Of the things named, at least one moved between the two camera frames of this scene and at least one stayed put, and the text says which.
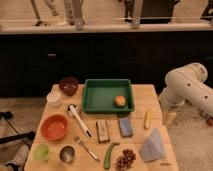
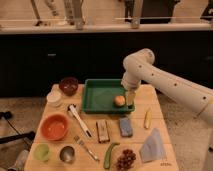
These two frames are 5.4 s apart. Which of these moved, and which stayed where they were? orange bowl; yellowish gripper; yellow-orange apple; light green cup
Moved: yellowish gripper
Stayed: light green cup; orange bowl; yellow-orange apple
